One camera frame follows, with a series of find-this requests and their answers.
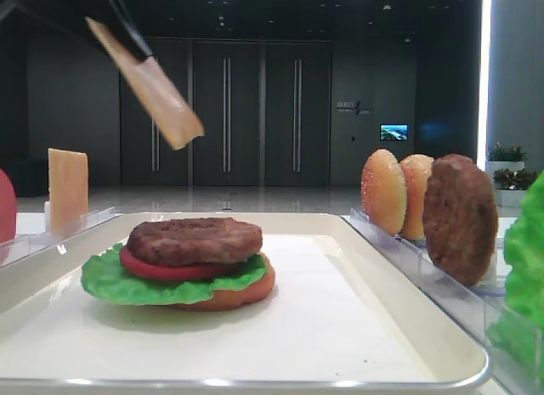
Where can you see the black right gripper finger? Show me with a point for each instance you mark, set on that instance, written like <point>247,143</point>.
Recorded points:
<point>121,24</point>

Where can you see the orange cheese slice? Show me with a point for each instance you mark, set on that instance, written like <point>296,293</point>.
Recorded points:
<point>176,120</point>
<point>68,189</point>

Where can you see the orange cheese slice in rack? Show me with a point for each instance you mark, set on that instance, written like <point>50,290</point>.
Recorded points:
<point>68,189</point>

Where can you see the red tomato slice in rack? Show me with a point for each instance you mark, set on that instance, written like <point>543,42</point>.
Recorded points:
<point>8,208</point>

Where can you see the brown meat patty on tray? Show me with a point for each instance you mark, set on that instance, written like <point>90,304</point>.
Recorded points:
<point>179,242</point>

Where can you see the red tomato slice on tray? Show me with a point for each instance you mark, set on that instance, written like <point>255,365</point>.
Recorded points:
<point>195,271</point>

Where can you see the green lettuce leaf on tray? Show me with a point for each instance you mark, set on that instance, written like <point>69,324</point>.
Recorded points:
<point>104,278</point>

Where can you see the brown meat patty in rack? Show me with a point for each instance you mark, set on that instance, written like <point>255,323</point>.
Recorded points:
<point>460,218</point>

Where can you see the green lettuce in rack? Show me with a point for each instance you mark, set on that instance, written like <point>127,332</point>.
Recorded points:
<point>520,267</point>

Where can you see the clear acrylic left rack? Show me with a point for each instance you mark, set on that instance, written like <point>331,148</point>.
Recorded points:
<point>24,245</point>

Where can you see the clear acrylic rack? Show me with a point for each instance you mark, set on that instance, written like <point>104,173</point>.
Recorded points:
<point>475,309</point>
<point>24,245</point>

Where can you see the white rectangular tray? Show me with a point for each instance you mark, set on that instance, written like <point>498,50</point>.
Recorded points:
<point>341,320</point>

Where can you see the sesame bun top front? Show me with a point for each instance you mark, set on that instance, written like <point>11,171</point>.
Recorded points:
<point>383,191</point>

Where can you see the sesame bun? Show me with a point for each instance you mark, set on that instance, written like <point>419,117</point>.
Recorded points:
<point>383,191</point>
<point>416,169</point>

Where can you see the sesame bun top rear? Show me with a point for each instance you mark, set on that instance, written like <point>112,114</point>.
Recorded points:
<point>416,169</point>

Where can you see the potted plants in planter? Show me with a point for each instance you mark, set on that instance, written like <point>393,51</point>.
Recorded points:
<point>506,167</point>

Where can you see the clear acrylic right rack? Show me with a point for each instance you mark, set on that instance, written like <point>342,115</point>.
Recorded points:
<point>475,309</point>

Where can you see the small wall screen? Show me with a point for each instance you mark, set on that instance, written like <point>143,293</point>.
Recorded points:
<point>393,132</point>

